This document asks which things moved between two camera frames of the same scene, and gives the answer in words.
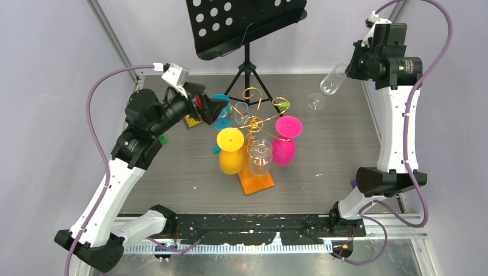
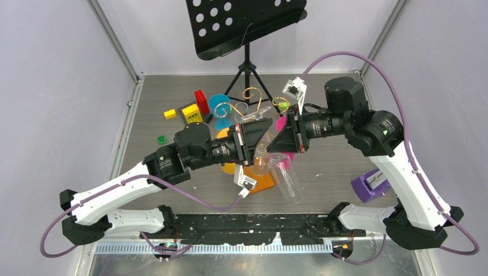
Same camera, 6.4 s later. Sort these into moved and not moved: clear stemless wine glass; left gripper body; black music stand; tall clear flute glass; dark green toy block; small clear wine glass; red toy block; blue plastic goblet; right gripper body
Moved: right gripper body; left gripper body; tall clear flute glass
Not moved: dark green toy block; small clear wine glass; black music stand; red toy block; blue plastic goblet; clear stemless wine glass
